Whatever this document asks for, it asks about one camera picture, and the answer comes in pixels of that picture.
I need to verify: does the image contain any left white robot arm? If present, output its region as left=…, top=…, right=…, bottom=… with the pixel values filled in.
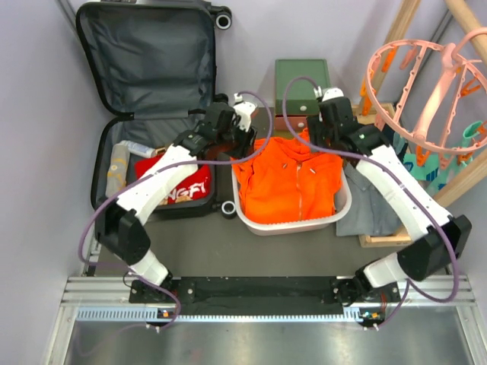
left=94, top=97, right=258, bottom=302

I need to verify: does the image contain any purple cable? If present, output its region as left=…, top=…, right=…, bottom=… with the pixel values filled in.
left=78, top=90, right=275, bottom=331
left=283, top=75, right=461, bottom=331

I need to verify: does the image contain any brown glass bottle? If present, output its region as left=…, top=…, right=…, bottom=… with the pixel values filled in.
left=154, top=146, right=167, bottom=156

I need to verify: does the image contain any wooden drying rack frame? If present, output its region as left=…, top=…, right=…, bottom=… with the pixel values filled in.
left=329, top=0, right=487, bottom=248

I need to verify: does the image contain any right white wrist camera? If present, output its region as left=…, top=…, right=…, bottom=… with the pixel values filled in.
left=313, top=86, right=344, bottom=103

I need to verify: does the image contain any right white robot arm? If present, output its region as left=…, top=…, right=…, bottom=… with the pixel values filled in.
left=307, top=94, right=472, bottom=304

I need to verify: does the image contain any dark navy garment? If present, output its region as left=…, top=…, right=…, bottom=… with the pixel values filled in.
left=382, top=124, right=408, bottom=155

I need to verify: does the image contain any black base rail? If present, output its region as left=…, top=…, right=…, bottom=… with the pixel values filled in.
left=129, top=274, right=401, bottom=316

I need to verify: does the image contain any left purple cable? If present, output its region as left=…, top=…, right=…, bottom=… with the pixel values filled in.
left=78, top=90, right=275, bottom=331

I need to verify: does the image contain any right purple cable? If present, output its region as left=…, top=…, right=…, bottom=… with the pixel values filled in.
left=283, top=75, right=461, bottom=331

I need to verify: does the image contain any teal patterned sock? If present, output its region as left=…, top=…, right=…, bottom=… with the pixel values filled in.
left=402, top=120, right=486, bottom=196

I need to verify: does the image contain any black and white suitcase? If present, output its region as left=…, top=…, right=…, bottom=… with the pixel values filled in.
left=75, top=1, right=232, bottom=207

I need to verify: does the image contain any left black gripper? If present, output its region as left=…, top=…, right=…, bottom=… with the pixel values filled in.
left=216, top=117, right=257, bottom=162

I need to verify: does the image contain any white tube bottle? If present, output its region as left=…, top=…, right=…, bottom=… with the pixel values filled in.
left=120, top=140, right=157, bottom=158

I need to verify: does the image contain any small colourful drawer cabinet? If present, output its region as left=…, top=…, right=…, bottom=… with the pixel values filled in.
left=274, top=59, right=331, bottom=132

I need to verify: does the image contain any orange garment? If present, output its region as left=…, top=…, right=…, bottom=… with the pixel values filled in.
left=232, top=137, right=342, bottom=224

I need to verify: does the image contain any pink round clip hanger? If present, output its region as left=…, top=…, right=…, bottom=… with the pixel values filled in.
left=362, top=27, right=486, bottom=165

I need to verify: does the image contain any red printed t-shirt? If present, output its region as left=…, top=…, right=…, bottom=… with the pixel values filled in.
left=134, top=155, right=212, bottom=205

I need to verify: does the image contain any white plastic basin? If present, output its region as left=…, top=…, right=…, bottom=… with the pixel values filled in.
left=231, top=169, right=352, bottom=236

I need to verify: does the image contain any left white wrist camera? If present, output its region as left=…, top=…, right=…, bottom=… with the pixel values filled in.
left=233, top=93, right=258, bottom=132

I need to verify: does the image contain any grey button shirt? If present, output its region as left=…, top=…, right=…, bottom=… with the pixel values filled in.
left=336, top=164, right=401, bottom=236

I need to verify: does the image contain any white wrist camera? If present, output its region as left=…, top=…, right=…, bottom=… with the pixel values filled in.
left=313, top=86, right=344, bottom=103
left=233, top=93, right=258, bottom=132

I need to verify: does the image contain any beige folded garment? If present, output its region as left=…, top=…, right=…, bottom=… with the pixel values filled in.
left=105, top=143, right=129, bottom=198

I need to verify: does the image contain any aluminium frame rail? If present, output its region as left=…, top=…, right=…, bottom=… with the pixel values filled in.
left=45, top=227, right=477, bottom=365

